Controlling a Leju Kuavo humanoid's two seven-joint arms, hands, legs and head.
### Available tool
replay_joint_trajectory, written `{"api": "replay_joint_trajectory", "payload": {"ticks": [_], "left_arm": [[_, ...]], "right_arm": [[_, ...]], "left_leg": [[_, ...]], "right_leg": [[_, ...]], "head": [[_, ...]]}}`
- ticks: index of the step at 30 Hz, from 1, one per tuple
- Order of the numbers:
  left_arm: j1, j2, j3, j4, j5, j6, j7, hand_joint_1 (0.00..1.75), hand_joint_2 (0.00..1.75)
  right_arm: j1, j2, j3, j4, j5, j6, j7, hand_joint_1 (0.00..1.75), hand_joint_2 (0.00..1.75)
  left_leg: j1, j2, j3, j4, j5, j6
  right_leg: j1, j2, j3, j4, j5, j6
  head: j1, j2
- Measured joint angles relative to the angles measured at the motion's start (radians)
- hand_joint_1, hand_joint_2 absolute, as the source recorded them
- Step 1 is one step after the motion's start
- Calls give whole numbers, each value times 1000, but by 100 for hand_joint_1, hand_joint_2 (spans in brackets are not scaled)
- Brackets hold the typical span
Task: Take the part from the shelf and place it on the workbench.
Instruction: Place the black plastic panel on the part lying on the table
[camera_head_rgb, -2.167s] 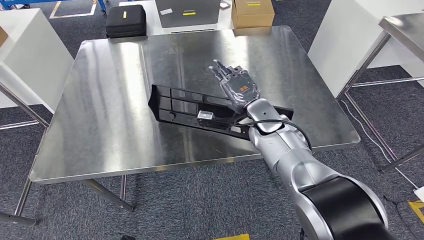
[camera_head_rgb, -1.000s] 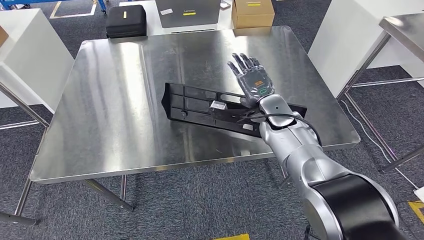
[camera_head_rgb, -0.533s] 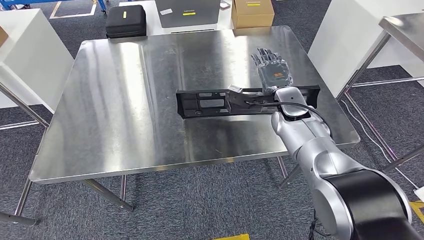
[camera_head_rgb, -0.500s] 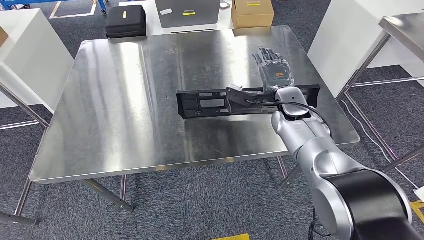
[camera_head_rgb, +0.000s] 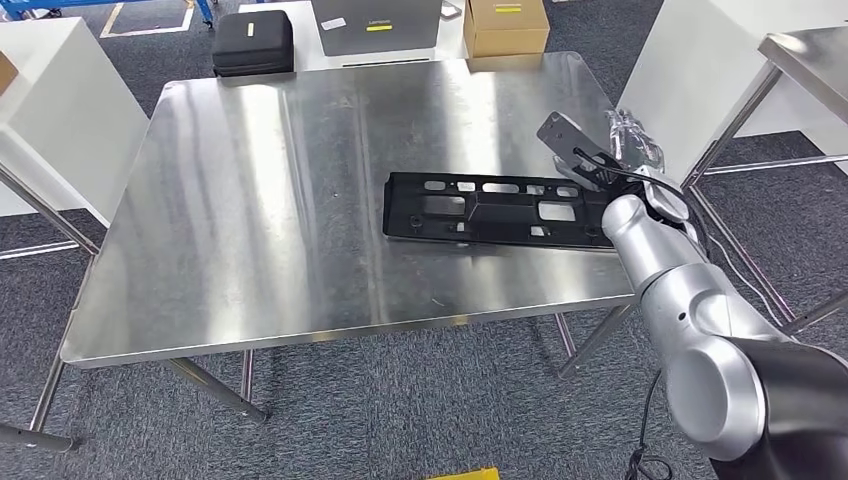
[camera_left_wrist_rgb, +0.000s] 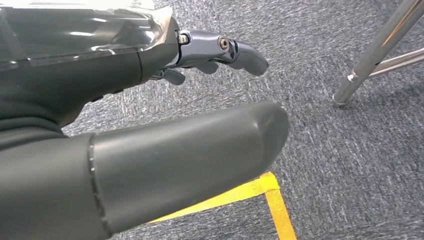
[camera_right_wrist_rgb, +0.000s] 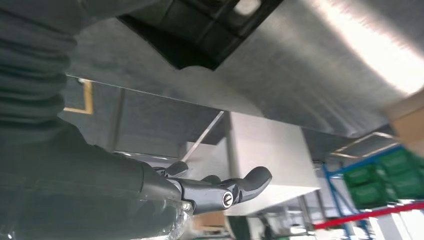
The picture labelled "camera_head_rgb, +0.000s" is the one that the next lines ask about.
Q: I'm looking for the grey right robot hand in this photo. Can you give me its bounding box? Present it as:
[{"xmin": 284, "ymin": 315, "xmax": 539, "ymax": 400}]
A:
[{"xmin": 606, "ymin": 107, "xmax": 666, "ymax": 175}]

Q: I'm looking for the black plastic panel part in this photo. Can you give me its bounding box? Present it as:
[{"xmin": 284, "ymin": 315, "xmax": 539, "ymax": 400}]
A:
[{"xmin": 382, "ymin": 172, "xmax": 621, "ymax": 252}]

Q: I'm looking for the blue metal shelf rack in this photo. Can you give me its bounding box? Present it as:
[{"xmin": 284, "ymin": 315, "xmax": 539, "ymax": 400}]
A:
[{"xmin": 0, "ymin": 0, "xmax": 217, "ymax": 29}]

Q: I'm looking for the white partition board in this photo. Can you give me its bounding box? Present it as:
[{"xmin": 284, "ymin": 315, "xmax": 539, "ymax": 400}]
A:
[
  {"xmin": 0, "ymin": 16, "xmax": 150, "ymax": 227},
  {"xmin": 616, "ymin": 0, "xmax": 848, "ymax": 183}
]

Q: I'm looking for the brown cardboard box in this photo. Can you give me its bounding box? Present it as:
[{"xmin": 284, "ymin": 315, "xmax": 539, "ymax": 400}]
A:
[
  {"xmin": 462, "ymin": 0, "xmax": 551, "ymax": 60},
  {"xmin": 0, "ymin": 51, "xmax": 19, "ymax": 95}
]

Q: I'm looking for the grey laptop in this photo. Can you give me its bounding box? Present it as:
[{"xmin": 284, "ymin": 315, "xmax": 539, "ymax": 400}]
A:
[{"xmin": 309, "ymin": 0, "xmax": 444, "ymax": 58}]

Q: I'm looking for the white desk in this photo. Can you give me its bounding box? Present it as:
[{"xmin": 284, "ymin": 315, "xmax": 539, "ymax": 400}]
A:
[{"xmin": 238, "ymin": 0, "xmax": 468, "ymax": 73}]

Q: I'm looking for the yellow floor tape square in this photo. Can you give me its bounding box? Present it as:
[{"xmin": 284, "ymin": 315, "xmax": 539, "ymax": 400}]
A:
[{"xmin": 427, "ymin": 466, "xmax": 501, "ymax": 480}]

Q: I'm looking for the black box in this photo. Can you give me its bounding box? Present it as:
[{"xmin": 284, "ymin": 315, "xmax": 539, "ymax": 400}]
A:
[{"xmin": 211, "ymin": 9, "xmax": 296, "ymax": 78}]

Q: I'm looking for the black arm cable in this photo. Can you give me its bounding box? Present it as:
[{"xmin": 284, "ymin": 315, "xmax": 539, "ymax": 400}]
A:
[{"xmin": 572, "ymin": 146, "xmax": 713, "ymax": 260}]

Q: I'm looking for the white power cable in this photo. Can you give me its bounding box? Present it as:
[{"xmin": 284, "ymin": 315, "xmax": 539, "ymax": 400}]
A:
[{"xmin": 707, "ymin": 235, "xmax": 786, "ymax": 327}]

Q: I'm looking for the black tether cable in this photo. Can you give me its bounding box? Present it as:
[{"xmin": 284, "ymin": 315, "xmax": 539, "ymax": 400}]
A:
[{"xmin": 624, "ymin": 369, "xmax": 674, "ymax": 480}]

